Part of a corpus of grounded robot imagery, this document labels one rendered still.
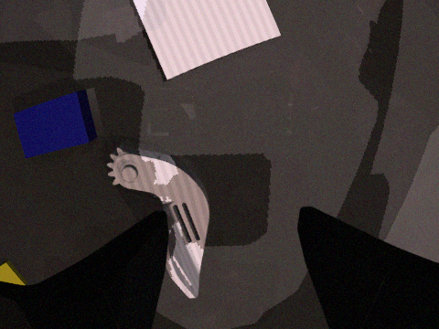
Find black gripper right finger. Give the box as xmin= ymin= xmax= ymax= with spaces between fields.
xmin=297 ymin=206 xmax=439 ymax=329

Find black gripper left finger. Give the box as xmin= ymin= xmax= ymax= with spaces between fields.
xmin=0 ymin=211 xmax=168 ymax=329

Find blue flat block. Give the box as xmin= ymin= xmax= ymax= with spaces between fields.
xmin=14 ymin=89 xmax=98 ymax=158

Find yellow flat bar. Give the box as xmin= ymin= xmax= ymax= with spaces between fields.
xmin=0 ymin=260 xmax=27 ymax=285

